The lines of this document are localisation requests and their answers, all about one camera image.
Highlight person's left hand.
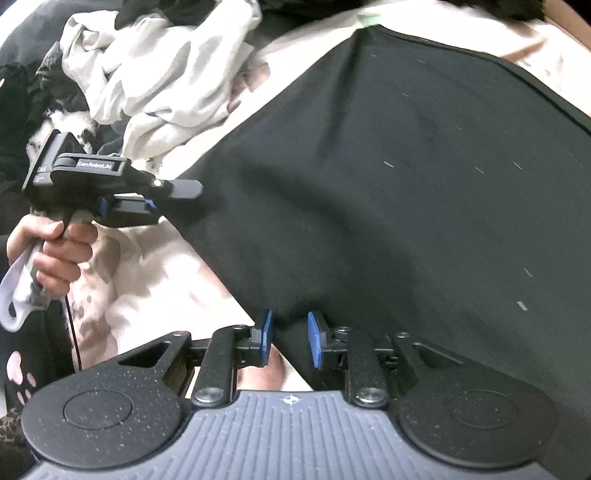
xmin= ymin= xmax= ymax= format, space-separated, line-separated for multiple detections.
xmin=7 ymin=215 xmax=99 ymax=301

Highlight person's black paw print trousers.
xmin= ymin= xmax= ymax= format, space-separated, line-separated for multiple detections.
xmin=0 ymin=302 xmax=81 ymax=480

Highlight plain black garment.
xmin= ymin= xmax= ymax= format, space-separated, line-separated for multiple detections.
xmin=159 ymin=23 xmax=591 ymax=480

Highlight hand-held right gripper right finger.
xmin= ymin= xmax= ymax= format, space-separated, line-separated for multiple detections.
xmin=307 ymin=310 xmax=467 ymax=408

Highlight black clothes pile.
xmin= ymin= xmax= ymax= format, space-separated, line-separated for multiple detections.
xmin=443 ymin=0 xmax=550 ymax=21

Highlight black white checkered garment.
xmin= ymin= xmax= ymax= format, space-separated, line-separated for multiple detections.
xmin=25 ymin=44 xmax=121 ymax=158

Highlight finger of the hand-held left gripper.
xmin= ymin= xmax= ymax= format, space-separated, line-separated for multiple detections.
xmin=154 ymin=179 xmax=204 ymax=200
xmin=98 ymin=195 xmax=161 ymax=228

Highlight white wrist strap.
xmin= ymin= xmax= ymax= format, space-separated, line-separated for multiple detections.
xmin=0 ymin=249 xmax=51 ymax=333

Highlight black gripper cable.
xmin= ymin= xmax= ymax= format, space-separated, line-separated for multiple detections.
xmin=65 ymin=295 xmax=84 ymax=370

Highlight light grey hoodie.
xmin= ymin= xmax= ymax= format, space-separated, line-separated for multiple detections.
xmin=60 ymin=0 xmax=264 ymax=160

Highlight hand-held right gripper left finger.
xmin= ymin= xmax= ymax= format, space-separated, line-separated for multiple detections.
xmin=117 ymin=308 xmax=274 ymax=408

